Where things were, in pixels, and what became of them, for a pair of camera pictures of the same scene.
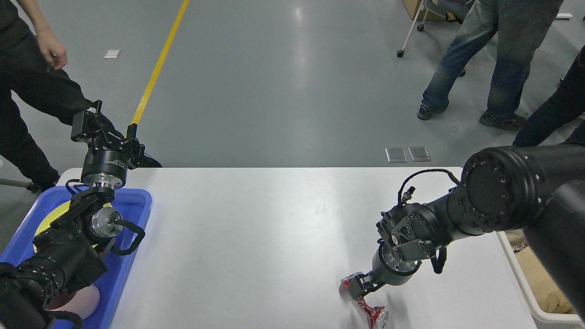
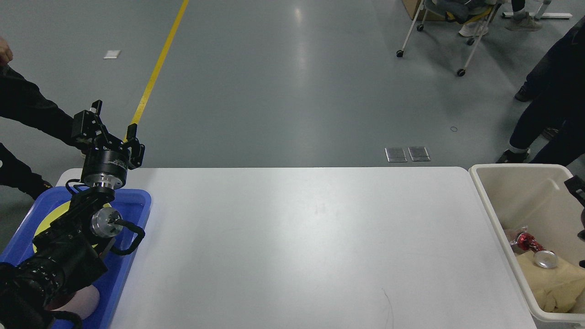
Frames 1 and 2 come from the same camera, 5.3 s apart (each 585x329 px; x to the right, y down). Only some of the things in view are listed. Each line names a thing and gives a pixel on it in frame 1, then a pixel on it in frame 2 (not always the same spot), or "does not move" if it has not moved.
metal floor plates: x=398 y=155 does not move
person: x=30 y=66 -> x=23 y=104
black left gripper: x=104 y=168 does not move
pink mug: x=84 y=302 does not move
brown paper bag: x=550 y=297 does not move
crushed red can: x=377 y=316 -> x=543 y=257
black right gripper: x=386 y=267 -> x=576 y=186
